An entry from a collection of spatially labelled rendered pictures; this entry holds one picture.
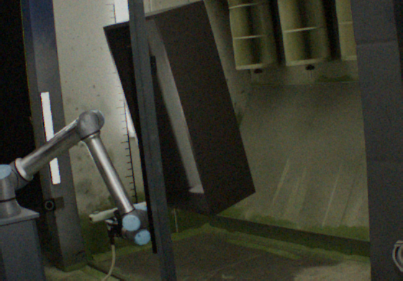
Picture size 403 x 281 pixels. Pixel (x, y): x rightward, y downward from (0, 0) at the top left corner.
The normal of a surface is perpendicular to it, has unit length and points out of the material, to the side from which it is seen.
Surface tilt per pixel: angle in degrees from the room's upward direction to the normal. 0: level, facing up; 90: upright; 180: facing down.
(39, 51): 90
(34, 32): 90
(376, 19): 90
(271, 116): 57
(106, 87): 90
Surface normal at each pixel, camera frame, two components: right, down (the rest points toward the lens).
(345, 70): -0.80, 0.15
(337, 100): -0.73, -0.41
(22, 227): 0.58, 0.01
